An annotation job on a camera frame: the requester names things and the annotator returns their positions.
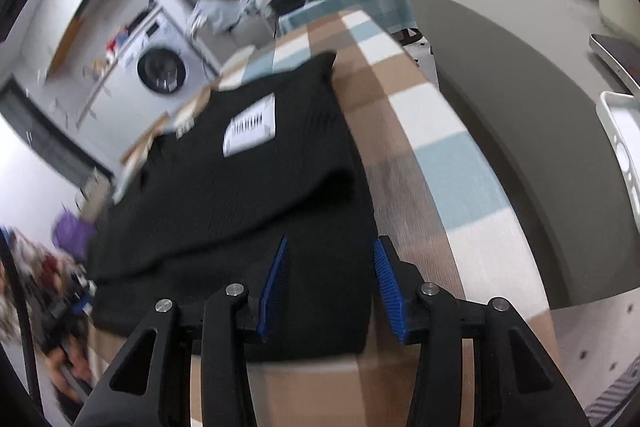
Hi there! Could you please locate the checkered bed blanket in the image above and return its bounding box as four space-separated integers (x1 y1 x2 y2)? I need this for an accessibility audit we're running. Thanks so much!
119 8 561 427

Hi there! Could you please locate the white washing machine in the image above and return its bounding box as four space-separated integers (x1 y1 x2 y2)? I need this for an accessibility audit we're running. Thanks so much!
78 9 217 164

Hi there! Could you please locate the woven laundry basket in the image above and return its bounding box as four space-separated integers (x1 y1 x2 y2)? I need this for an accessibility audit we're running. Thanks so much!
75 169 112 223

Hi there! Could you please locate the black cable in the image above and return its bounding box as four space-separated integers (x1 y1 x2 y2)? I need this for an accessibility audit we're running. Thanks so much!
0 246 44 408

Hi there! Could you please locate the shoe rack with shoes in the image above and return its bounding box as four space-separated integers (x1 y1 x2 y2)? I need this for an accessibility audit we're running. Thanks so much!
1 230 77 341

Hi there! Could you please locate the grey bed frame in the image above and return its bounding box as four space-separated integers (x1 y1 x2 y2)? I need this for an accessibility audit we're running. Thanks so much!
410 0 639 308

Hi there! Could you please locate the white plastic tray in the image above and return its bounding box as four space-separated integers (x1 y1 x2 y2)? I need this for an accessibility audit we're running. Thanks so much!
596 91 640 229

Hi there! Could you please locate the teal side table cloth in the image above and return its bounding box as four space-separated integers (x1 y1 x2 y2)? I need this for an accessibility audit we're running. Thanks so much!
277 0 418 36

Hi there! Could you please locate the purple bag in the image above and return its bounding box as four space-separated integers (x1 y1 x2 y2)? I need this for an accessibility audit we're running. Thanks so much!
51 209 96 262

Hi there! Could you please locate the person left hand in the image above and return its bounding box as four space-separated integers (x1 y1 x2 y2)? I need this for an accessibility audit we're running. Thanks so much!
46 338 93 404

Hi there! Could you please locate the dark tablet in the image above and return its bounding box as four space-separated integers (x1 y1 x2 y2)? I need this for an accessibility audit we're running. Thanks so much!
589 34 640 96

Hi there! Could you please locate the light blue clothes pile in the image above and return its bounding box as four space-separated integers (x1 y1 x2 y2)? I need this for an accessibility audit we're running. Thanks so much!
188 0 272 37

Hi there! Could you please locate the black knit sweater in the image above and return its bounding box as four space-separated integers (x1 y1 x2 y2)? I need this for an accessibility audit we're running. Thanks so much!
87 51 378 361

